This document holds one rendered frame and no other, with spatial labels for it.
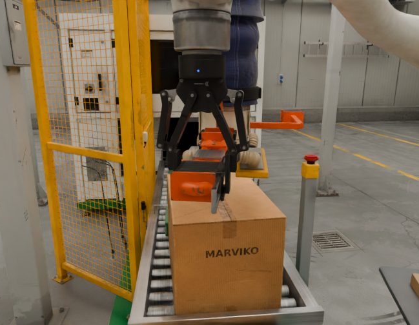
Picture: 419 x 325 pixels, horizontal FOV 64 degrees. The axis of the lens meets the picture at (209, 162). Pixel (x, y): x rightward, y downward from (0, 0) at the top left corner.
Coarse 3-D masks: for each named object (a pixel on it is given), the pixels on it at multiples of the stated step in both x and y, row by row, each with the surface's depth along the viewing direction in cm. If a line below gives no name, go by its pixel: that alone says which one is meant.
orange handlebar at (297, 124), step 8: (296, 120) 123; (264, 128) 118; (272, 128) 118; (280, 128) 118; (288, 128) 117; (296, 128) 117; (208, 144) 80; (216, 144) 80; (224, 144) 80; (216, 160) 68; (184, 184) 54; (192, 184) 53; (200, 184) 53; (208, 184) 54; (184, 192) 54; (192, 192) 53; (200, 192) 53; (208, 192) 54
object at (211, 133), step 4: (208, 128) 95; (212, 128) 95; (216, 128) 95; (232, 128) 94; (200, 132) 90; (204, 132) 88; (208, 132) 88; (212, 132) 88; (216, 132) 88; (220, 132) 88; (232, 132) 95; (236, 132) 93; (200, 136) 89; (204, 136) 88; (208, 136) 88; (212, 136) 88; (216, 136) 88; (220, 136) 88; (232, 136) 88; (204, 140) 88; (212, 140) 88; (216, 140) 88; (220, 140) 88; (200, 144) 91; (200, 148) 90; (212, 148) 89; (216, 148) 89
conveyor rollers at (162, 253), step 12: (168, 168) 330; (168, 240) 191; (156, 252) 174; (168, 252) 174; (156, 264) 165; (168, 264) 165; (156, 276) 156; (168, 276) 157; (156, 288) 148; (168, 288) 148; (288, 288) 145; (156, 300) 139; (168, 300) 139; (288, 300) 136; (156, 312) 131; (168, 312) 131
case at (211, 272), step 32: (256, 192) 144; (192, 224) 114; (224, 224) 116; (256, 224) 118; (192, 256) 117; (224, 256) 119; (256, 256) 121; (192, 288) 120; (224, 288) 122; (256, 288) 125
